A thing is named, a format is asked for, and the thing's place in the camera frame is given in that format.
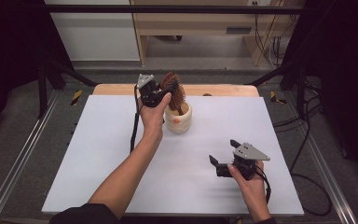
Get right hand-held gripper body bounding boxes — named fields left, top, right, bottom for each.
left=215, top=142, right=271, bottom=182

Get white table mat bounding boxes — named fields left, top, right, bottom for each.
left=41, top=94, right=305, bottom=217

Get black curtain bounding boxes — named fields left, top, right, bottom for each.
left=283, top=0, right=358, bottom=190
left=0, top=0, right=74, bottom=147

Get black floor cable loop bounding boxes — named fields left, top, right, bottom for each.
left=292, top=173, right=333, bottom=217

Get cream ceramic cup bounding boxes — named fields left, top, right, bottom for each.
left=164, top=101, right=193, bottom=135

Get white cabinet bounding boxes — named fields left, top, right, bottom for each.
left=44, top=0, right=141, bottom=62

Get yellow black tape strip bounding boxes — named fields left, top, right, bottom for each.
left=269, top=91, right=288, bottom=105
left=70, top=90, right=84, bottom=106

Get aluminium rail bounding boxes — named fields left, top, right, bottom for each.
left=283, top=91, right=358, bottom=224
left=0, top=90, right=61, bottom=224

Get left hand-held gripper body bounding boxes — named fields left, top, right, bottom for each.
left=136, top=73, right=169, bottom=108

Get person's left hand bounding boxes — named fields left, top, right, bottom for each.
left=139, top=91, right=172, bottom=138

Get black cables on floor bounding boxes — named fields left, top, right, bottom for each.
left=272, top=77, right=324, bottom=174

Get black metal stand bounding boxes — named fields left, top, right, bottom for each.
left=245, top=57, right=310, bottom=119
left=36, top=57, right=98, bottom=119

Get right hand-held gripper cable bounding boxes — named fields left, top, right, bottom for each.
left=255, top=165, right=272, bottom=205

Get bundle of hanging cables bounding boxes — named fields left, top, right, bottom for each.
left=252, top=12, right=295, bottom=68

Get black horizontal frame bar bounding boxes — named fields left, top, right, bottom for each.
left=24, top=4, right=324, bottom=15

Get person's right hand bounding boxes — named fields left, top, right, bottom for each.
left=227, top=160, right=271, bottom=208

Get person's black clothing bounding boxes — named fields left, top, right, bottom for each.
left=48, top=203, right=278, bottom=224

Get brown wooden hairbrush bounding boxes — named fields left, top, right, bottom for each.
left=159, top=71, right=187, bottom=117

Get light wooden desk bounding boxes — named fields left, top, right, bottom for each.
left=130, top=0, right=306, bottom=67

